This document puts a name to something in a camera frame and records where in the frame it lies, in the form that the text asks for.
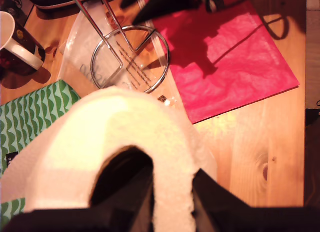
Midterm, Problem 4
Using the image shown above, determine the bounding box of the metal wire towel stand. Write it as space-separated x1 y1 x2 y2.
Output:
68 0 171 94

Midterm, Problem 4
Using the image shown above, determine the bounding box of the white paper towel roll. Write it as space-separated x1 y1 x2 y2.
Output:
0 86 218 232

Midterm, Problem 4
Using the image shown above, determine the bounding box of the clear plastic bag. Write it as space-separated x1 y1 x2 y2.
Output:
56 1 182 111

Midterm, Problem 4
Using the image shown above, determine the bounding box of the pink paper sheet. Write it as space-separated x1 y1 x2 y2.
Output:
147 0 300 124

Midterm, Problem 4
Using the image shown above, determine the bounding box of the dark red mug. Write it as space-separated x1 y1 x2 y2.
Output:
0 11 47 77

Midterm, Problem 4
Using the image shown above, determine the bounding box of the green patterned pouch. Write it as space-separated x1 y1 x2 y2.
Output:
0 79 82 221

